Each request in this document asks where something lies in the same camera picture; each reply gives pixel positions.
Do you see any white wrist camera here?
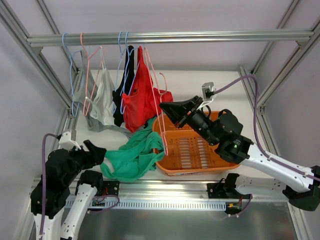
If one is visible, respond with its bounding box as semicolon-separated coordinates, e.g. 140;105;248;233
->
58;129;81;151
198;82;216;110

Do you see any orange plastic basket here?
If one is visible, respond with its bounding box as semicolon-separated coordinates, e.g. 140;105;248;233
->
152;115;240;177

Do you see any black tank top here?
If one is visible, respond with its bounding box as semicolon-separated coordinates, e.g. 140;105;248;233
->
112;45;135;127

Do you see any left aluminium frame post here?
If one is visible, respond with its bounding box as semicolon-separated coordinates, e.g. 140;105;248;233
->
0;0;86;141

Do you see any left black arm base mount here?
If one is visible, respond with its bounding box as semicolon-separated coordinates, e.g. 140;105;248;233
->
95;180;120;197

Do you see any right aluminium frame post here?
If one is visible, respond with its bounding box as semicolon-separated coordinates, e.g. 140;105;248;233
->
238;0;320;156

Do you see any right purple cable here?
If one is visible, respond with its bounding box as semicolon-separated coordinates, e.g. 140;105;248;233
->
213;75;320;182

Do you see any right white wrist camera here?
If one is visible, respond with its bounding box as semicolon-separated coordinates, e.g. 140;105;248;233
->
198;82;216;110

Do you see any aluminium frame post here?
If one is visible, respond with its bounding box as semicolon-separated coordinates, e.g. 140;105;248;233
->
0;0;86;141
238;0;320;156

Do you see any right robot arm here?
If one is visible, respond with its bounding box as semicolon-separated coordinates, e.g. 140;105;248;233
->
159;96;320;212

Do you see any white tank top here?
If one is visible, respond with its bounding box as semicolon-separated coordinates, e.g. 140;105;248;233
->
90;48;115;126

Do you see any pink wire hanger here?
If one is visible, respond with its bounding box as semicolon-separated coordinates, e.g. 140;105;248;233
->
143;46;170;156

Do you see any aluminium front rail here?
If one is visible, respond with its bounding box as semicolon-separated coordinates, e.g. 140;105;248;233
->
28;178;288;201

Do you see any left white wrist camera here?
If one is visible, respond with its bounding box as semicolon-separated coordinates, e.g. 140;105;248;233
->
58;129;81;151

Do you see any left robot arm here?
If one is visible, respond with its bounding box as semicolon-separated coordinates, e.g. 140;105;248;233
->
30;140;107;240

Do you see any slotted cable duct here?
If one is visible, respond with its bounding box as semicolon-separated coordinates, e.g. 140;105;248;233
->
64;199;227;211

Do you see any green tank top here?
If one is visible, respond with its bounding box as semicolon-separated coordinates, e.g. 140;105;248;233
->
100;117;165;182

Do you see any aluminium hanging rail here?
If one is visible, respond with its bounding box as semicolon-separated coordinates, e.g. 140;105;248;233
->
27;29;315;47

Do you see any light blue hanger far left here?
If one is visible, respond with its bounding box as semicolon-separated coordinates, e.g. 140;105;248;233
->
61;33;82;118

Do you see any red tank top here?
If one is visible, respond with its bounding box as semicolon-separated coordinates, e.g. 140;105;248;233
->
122;46;173;133

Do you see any grey tank top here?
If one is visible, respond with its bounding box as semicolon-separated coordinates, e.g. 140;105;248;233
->
73;50;133;139

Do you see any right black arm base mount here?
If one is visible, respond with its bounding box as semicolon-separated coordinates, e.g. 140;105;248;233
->
206;182;228;199

